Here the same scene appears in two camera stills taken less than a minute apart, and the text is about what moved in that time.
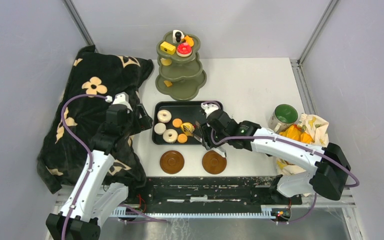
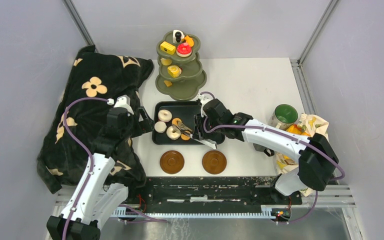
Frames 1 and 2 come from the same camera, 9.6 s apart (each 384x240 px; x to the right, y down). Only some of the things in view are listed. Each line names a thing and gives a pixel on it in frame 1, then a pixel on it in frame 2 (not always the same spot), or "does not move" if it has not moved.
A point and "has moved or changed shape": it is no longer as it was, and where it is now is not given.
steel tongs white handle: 218,149 has moved or changed shape
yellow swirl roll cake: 189,126 to 174,71
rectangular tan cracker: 168,83 does not move
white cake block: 174,37 does not move
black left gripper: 145,121 does not move
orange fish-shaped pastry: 189,41 does not move
